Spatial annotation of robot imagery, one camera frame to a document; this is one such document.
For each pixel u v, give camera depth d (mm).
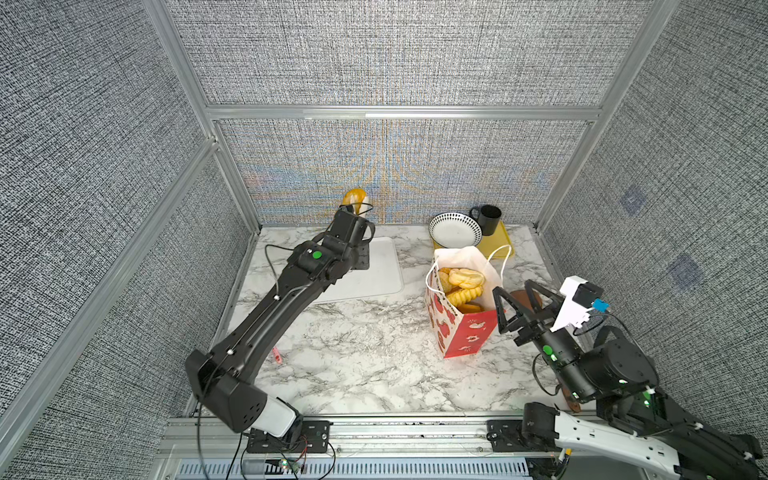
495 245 1158
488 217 1126
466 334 748
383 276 1091
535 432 638
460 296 785
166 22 712
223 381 389
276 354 870
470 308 784
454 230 1175
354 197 834
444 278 797
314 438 731
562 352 467
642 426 423
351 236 552
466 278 764
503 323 507
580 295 451
